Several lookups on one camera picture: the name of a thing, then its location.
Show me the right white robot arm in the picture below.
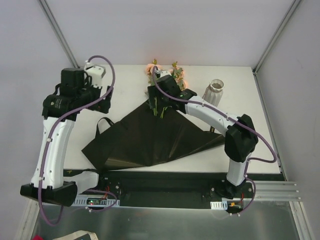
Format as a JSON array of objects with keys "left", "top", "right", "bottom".
[{"left": 148, "top": 72, "right": 258, "bottom": 200}]

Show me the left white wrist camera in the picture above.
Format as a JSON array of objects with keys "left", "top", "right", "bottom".
[{"left": 84, "top": 62, "right": 106, "bottom": 88}]

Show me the aluminium rail extrusion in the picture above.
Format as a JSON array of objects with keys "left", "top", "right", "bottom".
[{"left": 254, "top": 181, "right": 302, "bottom": 202}]

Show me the black wrapping paper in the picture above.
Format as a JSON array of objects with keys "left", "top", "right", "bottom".
[{"left": 82, "top": 101, "right": 225, "bottom": 172}]

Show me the aluminium frame post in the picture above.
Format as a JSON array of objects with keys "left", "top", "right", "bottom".
[
  {"left": 251, "top": 0, "right": 303, "bottom": 76},
  {"left": 37, "top": 0, "right": 81, "bottom": 68}
]

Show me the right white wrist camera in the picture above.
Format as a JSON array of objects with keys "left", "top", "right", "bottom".
[{"left": 154, "top": 70, "right": 172, "bottom": 79}]

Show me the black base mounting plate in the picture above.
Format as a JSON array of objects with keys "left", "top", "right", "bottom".
[{"left": 67, "top": 171, "right": 286, "bottom": 208}]

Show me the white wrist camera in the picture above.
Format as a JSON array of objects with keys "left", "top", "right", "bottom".
[
  {"left": 84, "top": 62, "right": 106, "bottom": 88},
  {"left": 154, "top": 70, "right": 172, "bottom": 79}
]

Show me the red cloth item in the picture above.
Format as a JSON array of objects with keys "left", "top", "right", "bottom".
[{"left": 31, "top": 235, "right": 44, "bottom": 240}]

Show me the right white cable duct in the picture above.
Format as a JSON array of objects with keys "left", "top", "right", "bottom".
[{"left": 209, "top": 199, "right": 243, "bottom": 211}]

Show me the white cable duct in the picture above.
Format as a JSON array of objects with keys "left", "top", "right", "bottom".
[
  {"left": 71, "top": 196, "right": 120, "bottom": 208},
  {"left": 209, "top": 199, "right": 243, "bottom": 211}
]

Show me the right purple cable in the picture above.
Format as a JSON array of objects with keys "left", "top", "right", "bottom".
[{"left": 152, "top": 65, "right": 279, "bottom": 221}]

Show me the left aluminium frame post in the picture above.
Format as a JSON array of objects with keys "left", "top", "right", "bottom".
[{"left": 37, "top": 0, "right": 81, "bottom": 68}]

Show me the left white cable duct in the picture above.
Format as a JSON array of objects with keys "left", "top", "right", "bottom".
[{"left": 71, "top": 196, "right": 120, "bottom": 208}]

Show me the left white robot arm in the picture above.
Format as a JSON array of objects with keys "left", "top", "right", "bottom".
[{"left": 20, "top": 65, "right": 111, "bottom": 207}]

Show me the black gold-lettered ribbon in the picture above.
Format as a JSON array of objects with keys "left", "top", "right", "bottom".
[{"left": 95, "top": 114, "right": 220, "bottom": 143}]

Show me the white ribbed ceramic vase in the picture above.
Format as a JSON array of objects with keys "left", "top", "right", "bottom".
[{"left": 202, "top": 79, "right": 225, "bottom": 107}]

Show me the right aluminium frame post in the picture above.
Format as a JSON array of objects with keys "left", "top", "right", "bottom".
[{"left": 251, "top": 0, "right": 303, "bottom": 76}]

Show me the pink rose stem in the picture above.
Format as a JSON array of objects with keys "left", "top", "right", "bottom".
[
  {"left": 145, "top": 58, "right": 162, "bottom": 86},
  {"left": 169, "top": 61, "right": 188, "bottom": 91},
  {"left": 152, "top": 96, "right": 158, "bottom": 116},
  {"left": 160, "top": 106, "right": 169, "bottom": 119}
]

